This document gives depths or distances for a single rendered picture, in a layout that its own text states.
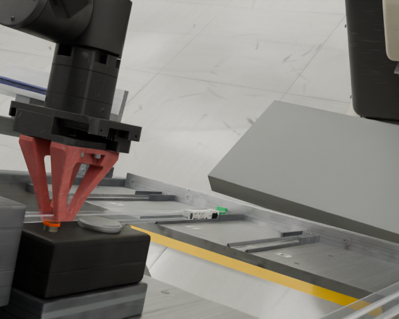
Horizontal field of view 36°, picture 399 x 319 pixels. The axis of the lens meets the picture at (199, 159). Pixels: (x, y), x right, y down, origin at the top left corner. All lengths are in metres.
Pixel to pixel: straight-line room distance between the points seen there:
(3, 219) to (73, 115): 0.23
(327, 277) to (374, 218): 0.40
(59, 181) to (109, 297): 0.21
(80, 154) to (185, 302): 0.18
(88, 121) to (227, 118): 1.77
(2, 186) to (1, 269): 0.47
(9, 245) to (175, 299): 0.14
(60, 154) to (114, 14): 0.12
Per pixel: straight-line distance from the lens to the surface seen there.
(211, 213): 0.75
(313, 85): 2.33
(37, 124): 0.53
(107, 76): 0.52
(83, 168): 0.86
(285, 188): 1.02
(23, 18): 0.46
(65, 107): 0.52
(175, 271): 1.76
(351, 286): 0.56
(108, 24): 0.52
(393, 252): 0.75
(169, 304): 0.39
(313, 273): 0.58
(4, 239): 0.28
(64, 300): 0.30
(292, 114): 1.18
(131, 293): 0.34
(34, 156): 0.53
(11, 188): 0.77
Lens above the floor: 1.29
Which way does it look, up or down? 38 degrees down
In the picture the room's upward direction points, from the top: 16 degrees counter-clockwise
